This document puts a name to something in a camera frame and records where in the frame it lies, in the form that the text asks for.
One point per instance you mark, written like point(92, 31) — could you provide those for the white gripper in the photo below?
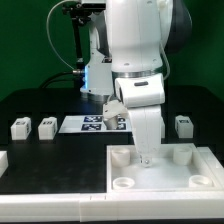
point(143, 97)

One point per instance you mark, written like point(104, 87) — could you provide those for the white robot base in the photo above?
point(98, 83)

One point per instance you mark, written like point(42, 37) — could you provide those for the white L-shaped obstacle fence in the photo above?
point(118, 206)

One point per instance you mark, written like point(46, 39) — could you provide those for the black camera stand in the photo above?
point(80, 15)

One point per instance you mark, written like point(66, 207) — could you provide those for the white sheet with AprilTags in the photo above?
point(91, 123)

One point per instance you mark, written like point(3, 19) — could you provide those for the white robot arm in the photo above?
point(140, 33)

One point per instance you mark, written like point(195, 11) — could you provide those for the white square table top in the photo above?
point(175, 167)

